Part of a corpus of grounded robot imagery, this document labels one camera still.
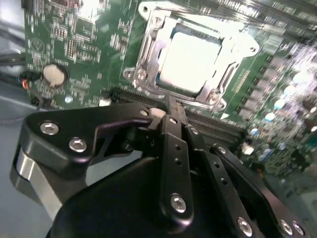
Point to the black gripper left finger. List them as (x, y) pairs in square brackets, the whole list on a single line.
[(99, 116)]

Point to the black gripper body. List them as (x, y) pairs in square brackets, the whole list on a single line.
[(111, 210)]

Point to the silver CPU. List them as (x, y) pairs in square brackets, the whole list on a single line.
[(190, 62)]

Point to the metal socket cover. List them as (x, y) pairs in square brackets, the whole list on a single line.
[(154, 62)]

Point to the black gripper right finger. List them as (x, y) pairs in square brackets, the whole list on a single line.
[(220, 173)]

